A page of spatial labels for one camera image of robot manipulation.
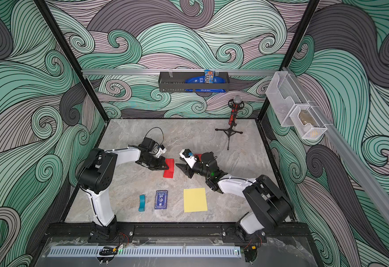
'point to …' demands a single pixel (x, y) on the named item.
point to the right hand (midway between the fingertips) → (181, 159)
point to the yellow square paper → (194, 199)
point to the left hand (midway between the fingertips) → (168, 166)
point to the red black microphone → (235, 104)
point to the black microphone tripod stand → (229, 132)
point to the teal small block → (142, 203)
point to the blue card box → (160, 201)
